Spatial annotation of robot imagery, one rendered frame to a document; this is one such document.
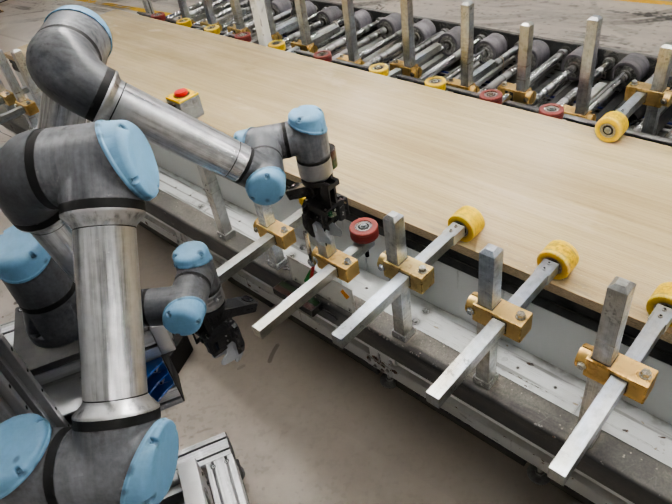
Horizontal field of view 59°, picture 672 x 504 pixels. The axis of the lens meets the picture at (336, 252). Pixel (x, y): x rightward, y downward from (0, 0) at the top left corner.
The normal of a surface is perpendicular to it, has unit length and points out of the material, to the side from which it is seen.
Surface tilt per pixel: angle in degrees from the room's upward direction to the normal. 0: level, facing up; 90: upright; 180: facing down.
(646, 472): 0
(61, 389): 0
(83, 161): 46
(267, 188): 90
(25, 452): 8
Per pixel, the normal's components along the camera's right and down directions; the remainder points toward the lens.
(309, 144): 0.14, 0.63
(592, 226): -0.13, -0.76
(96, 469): -0.16, -0.08
